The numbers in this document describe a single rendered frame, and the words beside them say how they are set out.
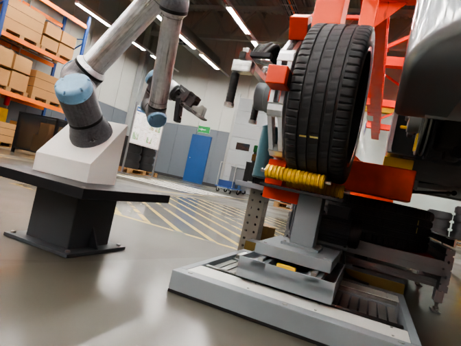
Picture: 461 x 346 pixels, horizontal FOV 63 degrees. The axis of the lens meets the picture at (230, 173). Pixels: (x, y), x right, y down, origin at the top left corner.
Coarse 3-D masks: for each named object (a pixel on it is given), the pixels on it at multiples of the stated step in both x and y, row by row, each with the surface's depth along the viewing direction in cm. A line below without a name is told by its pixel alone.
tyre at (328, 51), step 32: (320, 32) 143; (352, 32) 138; (320, 64) 134; (352, 64) 130; (288, 96) 138; (320, 96) 132; (352, 96) 129; (288, 128) 140; (320, 128) 136; (288, 160) 150; (320, 160) 143; (352, 160) 174
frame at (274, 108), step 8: (288, 48) 149; (296, 48) 147; (280, 56) 145; (288, 56) 144; (296, 56) 146; (280, 64) 144; (288, 64) 143; (272, 96) 144; (280, 96) 143; (272, 104) 144; (280, 104) 143; (272, 112) 145; (280, 112) 143; (272, 120) 149; (280, 120) 146; (272, 128) 151; (280, 128) 148; (272, 136) 153; (280, 136) 150; (272, 144) 155; (280, 144) 153; (272, 152) 158; (280, 152) 156
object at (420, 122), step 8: (408, 120) 147; (416, 120) 142; (424, 120) 133; (432, 120) 132; (408, 128) 145; (416, 128) 144; (424, 128) 134; (424, 136) 142; (416, 144) 143; (424, 144) 138; (416, 152) 143
